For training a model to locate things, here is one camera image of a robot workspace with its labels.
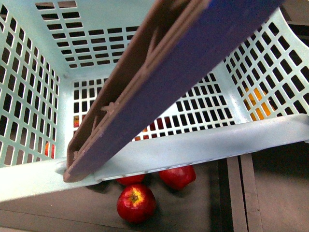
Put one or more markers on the red apple under rim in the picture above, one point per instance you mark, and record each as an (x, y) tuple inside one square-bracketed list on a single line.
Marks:
[(126, 181)]

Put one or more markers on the orange fruit behind basket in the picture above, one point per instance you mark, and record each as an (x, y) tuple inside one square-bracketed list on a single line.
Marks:
[(258, 107)]

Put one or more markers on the red apple right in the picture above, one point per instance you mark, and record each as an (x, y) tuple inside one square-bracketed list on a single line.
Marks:
[(178, 178)]

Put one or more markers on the light blue plastic basket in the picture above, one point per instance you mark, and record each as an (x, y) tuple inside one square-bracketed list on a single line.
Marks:
[(56, 56)]

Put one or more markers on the red apple front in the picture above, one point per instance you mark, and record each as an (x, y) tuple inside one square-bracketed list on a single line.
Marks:
[(136, 204)]

